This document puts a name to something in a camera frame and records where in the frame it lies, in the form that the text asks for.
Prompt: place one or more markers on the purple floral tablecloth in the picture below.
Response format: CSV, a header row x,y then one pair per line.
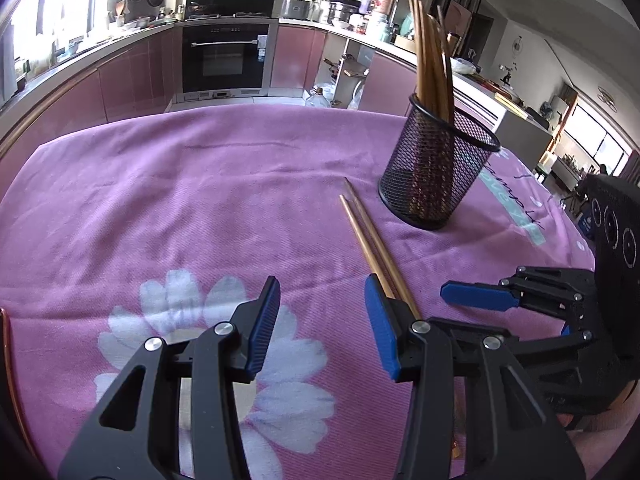
x,y
175,200

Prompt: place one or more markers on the white low cabinet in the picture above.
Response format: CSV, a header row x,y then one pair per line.
x,y
520,135

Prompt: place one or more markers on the black built-in oven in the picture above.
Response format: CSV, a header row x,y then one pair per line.
x,y
225,60

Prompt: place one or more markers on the clear plastic water bottle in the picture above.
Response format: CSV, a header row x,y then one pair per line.
x,y
317,97

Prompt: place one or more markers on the white plastic bag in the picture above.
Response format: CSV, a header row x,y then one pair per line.
x,y
357,96

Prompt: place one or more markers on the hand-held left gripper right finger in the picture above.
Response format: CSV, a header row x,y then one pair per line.
x,y
380,325

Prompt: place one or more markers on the bundle of chopsticks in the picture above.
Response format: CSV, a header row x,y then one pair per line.
x,y
430,70

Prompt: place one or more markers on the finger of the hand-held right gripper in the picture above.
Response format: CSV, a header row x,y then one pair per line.
x,y
570,370
480,296

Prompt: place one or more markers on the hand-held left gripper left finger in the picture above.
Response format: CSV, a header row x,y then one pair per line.
x,y
265,320

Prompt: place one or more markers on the teal jar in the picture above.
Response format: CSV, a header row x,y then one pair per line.
x,y
407,25

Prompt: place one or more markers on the copper kettle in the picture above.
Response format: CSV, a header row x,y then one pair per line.
x,y
386,4

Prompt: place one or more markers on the brown wooden door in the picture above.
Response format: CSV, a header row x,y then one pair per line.
x,y
465,15

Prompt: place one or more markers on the black mesh utensil holder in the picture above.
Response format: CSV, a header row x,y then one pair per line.
x,y
425,200

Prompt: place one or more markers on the pink kitchen cabinet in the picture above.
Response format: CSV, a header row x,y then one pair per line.
x,y
85,100
295,55

